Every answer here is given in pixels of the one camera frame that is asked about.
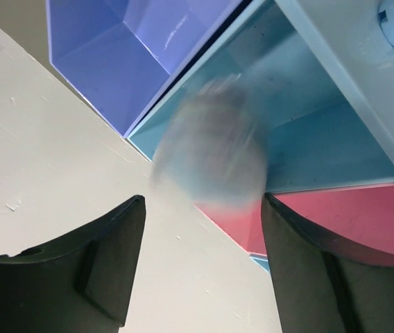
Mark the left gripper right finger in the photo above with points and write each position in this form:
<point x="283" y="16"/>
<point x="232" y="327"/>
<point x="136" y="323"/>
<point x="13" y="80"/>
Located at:
<point x="322" y="281"/>

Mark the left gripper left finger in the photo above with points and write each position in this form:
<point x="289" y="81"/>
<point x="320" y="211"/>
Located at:
<point x="79" y="282"/>

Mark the light blue bin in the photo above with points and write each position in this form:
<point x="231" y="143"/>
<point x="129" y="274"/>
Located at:
<point x="262" y="261"/>
<point x="320" y="75"/>

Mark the pink plastic bin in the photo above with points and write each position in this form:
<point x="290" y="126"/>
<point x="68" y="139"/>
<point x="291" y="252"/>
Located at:
<point x="364" y="215"/>

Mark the clear staples box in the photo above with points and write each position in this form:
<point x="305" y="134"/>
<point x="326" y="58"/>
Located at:
<point x="212" y="149"/>

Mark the purple plastic bin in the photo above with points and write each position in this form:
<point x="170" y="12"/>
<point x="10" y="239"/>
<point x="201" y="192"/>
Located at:
<point x="121" y="56"/>

